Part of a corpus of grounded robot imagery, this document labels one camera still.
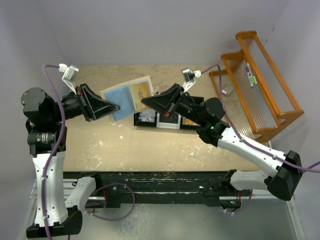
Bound gold cards in bin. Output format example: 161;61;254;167
182;117;198;126

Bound white cards in bin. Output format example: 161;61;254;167
138;109;156;123

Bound orange wooden rack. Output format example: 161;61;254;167
209;30;304;143

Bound markers on rack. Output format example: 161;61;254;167
241;62;260;91

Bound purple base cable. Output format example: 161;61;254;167
83;184;136;222
222;189;253;215

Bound small grey red box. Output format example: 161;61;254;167
222;84;234;96

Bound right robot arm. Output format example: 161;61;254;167
141;83;303;201

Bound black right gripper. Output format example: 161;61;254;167
141;83;206;126

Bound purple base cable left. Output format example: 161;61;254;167
83;184;136;222

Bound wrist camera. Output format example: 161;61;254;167
58;63;79;94
181;68;202;92

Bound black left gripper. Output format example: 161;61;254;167
50;82;120;122

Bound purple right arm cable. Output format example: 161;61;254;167
201;64;320;174

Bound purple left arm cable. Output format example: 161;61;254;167
41;64;67;240

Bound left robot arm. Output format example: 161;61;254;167
21;83;120;239

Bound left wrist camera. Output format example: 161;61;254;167
58;63;79;94

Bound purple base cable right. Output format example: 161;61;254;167
222;189;253;215

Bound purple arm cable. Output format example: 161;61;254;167
41;64;67;240
201;64;320;174

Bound gold credit card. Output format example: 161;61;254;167
129;80;152;112

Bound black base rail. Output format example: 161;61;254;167
63;170;251;208

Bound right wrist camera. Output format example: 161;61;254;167
181;68;202;92

